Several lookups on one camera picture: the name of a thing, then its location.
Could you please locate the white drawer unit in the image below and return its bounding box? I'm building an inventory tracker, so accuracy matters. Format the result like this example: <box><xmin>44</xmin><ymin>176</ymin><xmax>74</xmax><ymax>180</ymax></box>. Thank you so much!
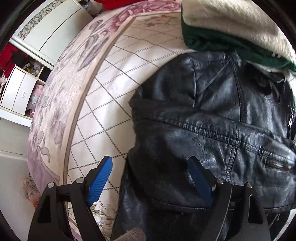
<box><xmin>1</xmin><ymin>66</ymin><xmax>45</xmax><ymax>127</ymax></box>

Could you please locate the red quilt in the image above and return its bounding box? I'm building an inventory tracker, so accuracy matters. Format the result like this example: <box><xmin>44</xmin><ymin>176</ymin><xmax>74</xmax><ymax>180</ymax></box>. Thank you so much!
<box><xmin>95</xmin><ymin>0</ymin><xmax>151</xmax><ymax>11</ymax></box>

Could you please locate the white wardrobe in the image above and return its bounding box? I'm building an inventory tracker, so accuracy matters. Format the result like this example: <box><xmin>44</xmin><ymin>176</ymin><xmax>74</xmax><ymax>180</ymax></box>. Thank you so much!
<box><xmin>9</xmin><ymin>0</ymin><xmax>93</xmax><ymax>69</ymax></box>

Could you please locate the green knit garment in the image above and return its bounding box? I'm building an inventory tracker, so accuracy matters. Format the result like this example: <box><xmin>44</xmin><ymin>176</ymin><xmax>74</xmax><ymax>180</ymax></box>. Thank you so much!
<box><xmin>181</xmin><ymin>18</ymin><xmax>295</xmax><ymax>72</ymax></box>

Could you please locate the cream fleece garment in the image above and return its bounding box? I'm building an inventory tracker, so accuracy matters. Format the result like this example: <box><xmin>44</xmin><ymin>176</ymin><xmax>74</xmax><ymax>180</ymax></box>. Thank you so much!
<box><xmin>182</xmin><ymin>0</ymin><xmax>295</xmax><ymax>63</ymax></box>

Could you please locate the floral bed sheet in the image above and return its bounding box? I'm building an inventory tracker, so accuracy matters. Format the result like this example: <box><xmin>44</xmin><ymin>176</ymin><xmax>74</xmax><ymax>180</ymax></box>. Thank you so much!
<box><xmin>27</xmin><ymin>1</ymin><xmax>188</xmax><ymax>239</ymax></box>

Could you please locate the black leather jacket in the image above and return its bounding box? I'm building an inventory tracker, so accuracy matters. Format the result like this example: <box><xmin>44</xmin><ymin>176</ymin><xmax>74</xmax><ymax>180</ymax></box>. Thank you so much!
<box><xmin>111</xmin><ymin>52</ymin><xmax>295</xmax><ymax>240</ymax></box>

